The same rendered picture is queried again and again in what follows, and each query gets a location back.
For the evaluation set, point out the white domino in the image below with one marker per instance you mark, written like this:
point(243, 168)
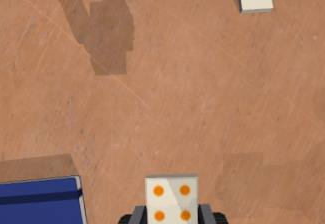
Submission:
point(255, 6)
point(172, 198)

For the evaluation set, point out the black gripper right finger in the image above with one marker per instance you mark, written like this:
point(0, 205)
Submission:
point(206, 216)

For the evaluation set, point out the dark blue book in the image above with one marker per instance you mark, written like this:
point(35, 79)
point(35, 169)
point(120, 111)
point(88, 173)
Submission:
point(57, 200)

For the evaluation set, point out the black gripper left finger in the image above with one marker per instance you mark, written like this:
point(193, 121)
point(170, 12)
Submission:
point(139, 216)

